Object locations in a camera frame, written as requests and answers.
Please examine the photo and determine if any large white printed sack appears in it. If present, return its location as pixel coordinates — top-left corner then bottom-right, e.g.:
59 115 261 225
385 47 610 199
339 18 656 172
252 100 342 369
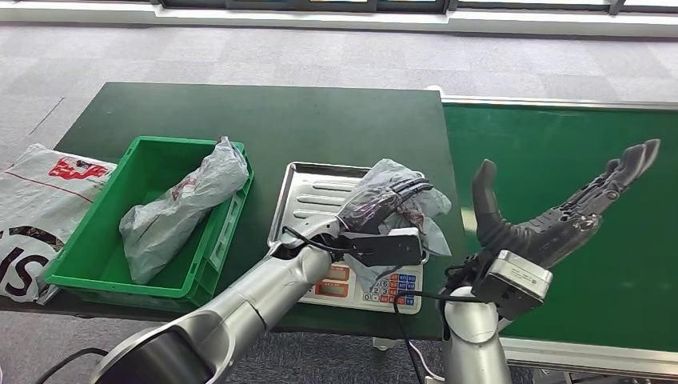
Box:
0 144 118 306

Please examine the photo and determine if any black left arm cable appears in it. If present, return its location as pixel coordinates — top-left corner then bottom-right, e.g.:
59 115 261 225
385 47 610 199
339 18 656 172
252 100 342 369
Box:
281 226 372 257

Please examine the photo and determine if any grey mailer package red print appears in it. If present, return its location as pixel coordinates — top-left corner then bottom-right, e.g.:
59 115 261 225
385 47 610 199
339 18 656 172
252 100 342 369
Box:
338 158 454 290

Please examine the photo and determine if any dark green table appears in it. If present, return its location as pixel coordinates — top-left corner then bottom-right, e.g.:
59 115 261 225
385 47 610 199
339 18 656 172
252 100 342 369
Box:
0 82 478 342

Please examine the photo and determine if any white cable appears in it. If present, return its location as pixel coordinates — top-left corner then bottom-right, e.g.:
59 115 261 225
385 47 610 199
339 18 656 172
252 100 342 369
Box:
406 338 446 384

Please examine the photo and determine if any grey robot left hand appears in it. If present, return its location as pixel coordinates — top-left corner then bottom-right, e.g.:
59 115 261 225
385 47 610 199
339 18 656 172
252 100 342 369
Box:
337 177 436 234

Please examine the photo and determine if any green plastic crate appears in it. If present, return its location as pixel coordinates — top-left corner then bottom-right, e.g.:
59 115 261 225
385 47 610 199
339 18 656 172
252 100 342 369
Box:
45 136 255 314

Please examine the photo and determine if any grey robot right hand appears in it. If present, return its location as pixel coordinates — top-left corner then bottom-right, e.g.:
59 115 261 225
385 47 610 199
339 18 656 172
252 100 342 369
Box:
470 138 661 270

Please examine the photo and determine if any white electronic scale steel tray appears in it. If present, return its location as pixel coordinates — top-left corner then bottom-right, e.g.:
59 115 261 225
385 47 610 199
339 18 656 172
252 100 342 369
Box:
266 162 429 316

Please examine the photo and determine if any green conveyor belt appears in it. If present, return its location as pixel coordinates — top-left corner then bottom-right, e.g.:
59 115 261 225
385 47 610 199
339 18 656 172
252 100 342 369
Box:
441 97 678 380

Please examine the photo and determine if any plain grey plastic mailer package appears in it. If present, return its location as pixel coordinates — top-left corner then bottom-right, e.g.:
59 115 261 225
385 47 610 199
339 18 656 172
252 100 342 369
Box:
118 136 250 286

